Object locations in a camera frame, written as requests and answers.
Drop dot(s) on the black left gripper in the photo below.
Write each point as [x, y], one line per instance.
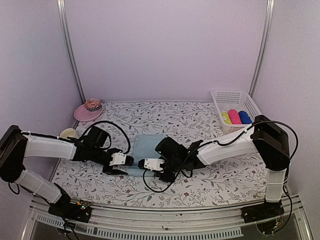
[110, 171]

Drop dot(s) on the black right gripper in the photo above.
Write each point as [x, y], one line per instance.
[166, 179]

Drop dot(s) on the light blue towel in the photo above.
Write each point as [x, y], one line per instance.
[143, 148]

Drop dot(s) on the dark blue towel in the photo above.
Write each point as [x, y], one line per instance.
[244, 118]

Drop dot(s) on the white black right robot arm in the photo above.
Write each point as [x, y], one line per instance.
[264, 136]

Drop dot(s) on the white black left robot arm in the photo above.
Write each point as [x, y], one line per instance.
[16, 145]

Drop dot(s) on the cream ceramic mug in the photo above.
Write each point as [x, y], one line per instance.
[69, 132]

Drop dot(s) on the pink plate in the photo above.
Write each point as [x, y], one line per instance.
[81, 114]

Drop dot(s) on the floral tablecloth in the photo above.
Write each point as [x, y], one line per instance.
[235, 180]

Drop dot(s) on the yellow rolled towel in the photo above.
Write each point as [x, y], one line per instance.
[226, 117]

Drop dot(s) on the pink rolled towel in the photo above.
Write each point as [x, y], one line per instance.
[234, 117]

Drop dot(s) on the white plastic basket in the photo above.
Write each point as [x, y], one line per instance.
[225, 100]

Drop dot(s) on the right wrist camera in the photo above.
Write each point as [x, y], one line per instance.
[171, 150]

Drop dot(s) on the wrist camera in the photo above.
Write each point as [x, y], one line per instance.
[171, 150]
[96, 137]

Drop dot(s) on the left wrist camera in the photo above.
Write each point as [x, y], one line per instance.
[96, 137]

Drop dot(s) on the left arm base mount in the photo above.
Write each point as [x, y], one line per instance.
[78, 211]

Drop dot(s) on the aluminium front rail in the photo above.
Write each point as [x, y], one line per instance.
[114, 222]

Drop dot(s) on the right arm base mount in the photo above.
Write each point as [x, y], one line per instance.
[262, 211]

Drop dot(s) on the left aluminium frame post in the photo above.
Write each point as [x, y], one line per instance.
[62, 13]

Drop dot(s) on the aluminium frame post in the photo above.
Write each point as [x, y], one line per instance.
[62, 13]
[270, 4]

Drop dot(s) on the right aluminium frame post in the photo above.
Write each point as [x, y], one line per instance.
[270, 4]

